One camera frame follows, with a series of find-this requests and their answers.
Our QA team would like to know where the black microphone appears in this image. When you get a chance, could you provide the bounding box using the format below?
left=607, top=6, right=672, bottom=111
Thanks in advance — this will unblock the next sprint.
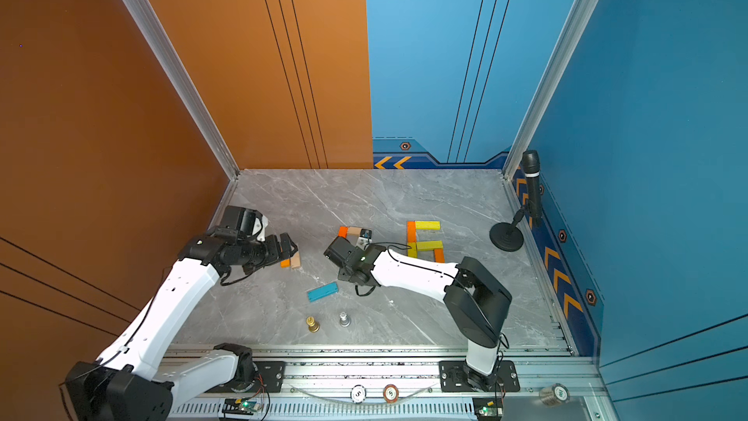
left=521, top=150, right=543, bottom=225

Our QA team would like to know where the copper round dial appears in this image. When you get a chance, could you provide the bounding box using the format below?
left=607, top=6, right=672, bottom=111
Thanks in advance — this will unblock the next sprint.
left=383, top=384, right=399, bottom=403

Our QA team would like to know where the teal block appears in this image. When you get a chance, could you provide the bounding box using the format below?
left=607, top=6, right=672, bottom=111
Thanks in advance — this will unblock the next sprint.
left=307, top=283, right=339, bottom=302

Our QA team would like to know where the yellow block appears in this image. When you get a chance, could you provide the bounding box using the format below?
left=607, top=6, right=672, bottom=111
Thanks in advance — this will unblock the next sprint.
left=407, top=243, right=418, bottom=258
left=415, top=241, right=444, bottom=251
left=414, top=220, right=441, bottom=231

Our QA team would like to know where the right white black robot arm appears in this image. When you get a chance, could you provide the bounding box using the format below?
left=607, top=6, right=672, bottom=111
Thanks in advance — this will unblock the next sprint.
left=323, top=237, right=512, bottom=391

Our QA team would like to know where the right green circuit board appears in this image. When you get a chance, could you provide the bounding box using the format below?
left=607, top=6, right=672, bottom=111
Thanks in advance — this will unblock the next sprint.
left=473, top=398, right=504, bottom=421

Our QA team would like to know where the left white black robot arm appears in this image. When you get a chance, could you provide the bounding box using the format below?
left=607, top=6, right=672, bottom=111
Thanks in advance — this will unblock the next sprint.
left=58, top=207, right=298, bottom=420

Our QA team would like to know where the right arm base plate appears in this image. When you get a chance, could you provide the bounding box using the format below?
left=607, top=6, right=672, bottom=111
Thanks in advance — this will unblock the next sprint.
left=438, top=360, right=521, bottom=393

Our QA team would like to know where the brass weight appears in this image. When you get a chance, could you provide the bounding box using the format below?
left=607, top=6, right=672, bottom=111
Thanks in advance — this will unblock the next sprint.
left=306, top=316, right=319, bottom=333

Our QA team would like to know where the silver weight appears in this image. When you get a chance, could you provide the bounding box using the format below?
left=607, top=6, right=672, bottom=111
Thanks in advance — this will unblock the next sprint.
left=339, top=312, right=351, bottom=327

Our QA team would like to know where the green circuit board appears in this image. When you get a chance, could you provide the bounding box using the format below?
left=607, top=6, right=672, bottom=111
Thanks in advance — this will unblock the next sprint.
left=220, top=398, right=265, bottom=419
left=473, top=398, right=504, bottom=421

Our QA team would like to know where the white round dial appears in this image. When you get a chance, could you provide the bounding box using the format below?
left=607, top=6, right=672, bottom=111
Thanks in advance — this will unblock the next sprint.
left=350, top=385, right=366, bottom=405

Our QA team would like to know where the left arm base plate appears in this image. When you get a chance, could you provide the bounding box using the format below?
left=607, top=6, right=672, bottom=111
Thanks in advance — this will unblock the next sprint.
left=208, top=360, right=286, bottom=396

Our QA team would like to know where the left green circuit board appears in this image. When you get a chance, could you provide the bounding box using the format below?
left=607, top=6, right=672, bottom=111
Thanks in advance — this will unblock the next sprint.
left=220, top=398, right=265, bottom=419

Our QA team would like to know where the pale cream wooden block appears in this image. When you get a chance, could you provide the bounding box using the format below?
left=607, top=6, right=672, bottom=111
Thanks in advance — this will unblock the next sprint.
left=290, top=253, right=302, bottom=270

